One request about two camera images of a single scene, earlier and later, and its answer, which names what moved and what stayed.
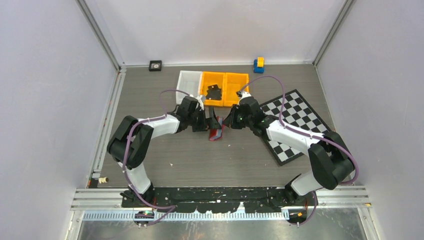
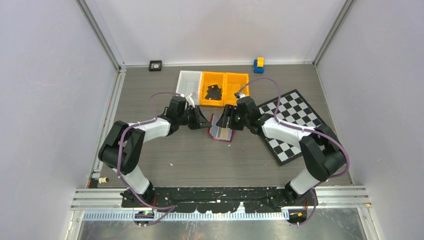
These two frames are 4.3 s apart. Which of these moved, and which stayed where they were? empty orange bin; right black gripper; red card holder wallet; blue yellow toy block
Moved: red card holder wallet
Stayed: blue yellow toy block; empty orange bin; right black gripper
